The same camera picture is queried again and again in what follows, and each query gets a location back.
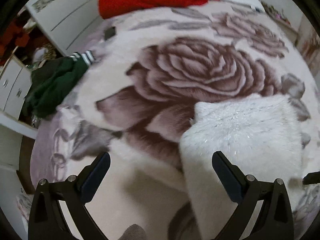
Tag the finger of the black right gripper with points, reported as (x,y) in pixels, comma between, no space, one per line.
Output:
(312,178)

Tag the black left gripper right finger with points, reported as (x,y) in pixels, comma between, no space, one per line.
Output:
(275,219)

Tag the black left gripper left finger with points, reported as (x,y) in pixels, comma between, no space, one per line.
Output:
(46,220)

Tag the white fluffy knit sweater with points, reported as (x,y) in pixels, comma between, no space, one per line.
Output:
(259,135)

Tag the red clothes in wardrobe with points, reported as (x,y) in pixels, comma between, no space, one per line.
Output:
(26,41)

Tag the dark green striped-cuff garment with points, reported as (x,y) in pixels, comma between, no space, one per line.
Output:
(52,82)

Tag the white drawer cabinet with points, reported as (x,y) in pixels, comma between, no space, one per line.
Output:
(15,85)

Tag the floral plush bed blanket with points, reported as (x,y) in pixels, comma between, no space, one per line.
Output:
(138,98)

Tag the small dark phone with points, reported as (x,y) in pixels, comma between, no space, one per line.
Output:
(109,33)

